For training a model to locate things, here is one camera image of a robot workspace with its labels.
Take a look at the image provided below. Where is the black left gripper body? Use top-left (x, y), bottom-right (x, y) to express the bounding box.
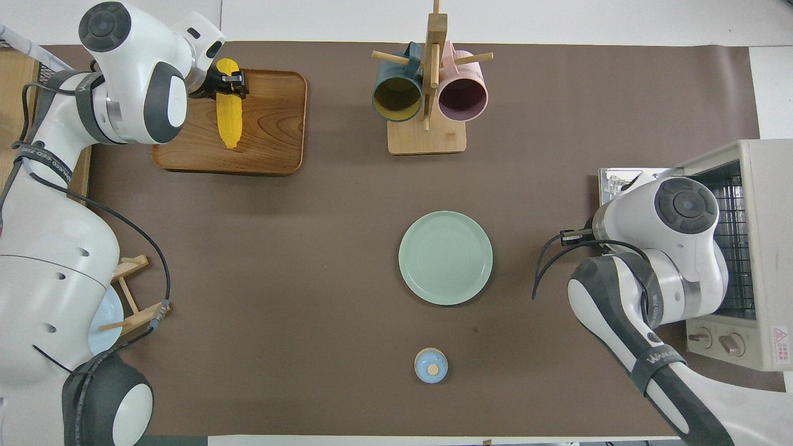
top-left (188, 61), bottom-right (248, 100)

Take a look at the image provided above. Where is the yellow corn cob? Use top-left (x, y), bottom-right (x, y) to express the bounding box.
top-left (216, 58), bottom-right (243, 150)

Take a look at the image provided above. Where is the pale green plate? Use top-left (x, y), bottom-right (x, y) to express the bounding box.
top-left (398, 211), bottom-right (494, 306)

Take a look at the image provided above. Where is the beige toaster oven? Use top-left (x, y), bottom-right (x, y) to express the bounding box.
top-left (598, 139), bottom-right (793, 372)

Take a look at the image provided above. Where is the wooden serving tray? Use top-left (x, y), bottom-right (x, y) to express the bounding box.
top-left (152, 67), bottom-right (309, 177)

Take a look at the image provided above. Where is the dark teal mug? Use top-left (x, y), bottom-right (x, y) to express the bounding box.
top-left (372, 42), bottom-right (424, 123)

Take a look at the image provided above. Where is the brown table mat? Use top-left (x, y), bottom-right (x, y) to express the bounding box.
top-left (0, 41), bottom-right (789, 437)

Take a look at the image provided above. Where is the light wooden stepped shelf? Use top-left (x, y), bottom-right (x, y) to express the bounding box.
top-left (0, 48), bottom-right (94, 199)

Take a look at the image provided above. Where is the wooden mug tree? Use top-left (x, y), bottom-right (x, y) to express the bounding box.
top-left (372, 0), bottom-right (494, 155)

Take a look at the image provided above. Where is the pink mug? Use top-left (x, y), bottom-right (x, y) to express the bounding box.
top-left (437, 41), bottom-right (489, 123)

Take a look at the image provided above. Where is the wooden plate rack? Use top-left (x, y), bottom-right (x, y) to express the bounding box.
top-left (99, 255), bottom-right (171, 338)

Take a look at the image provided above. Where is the light blue plate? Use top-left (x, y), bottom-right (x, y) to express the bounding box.
top-left (87, 285), bottom-right (125, 355)

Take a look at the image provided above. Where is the black wire mesh basket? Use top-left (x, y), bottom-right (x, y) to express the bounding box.
top-left (0, 37), bottom-right (66, 84)

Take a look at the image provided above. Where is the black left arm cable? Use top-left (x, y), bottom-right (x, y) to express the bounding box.
top-left (12, 139), bottom-right (173, 372)

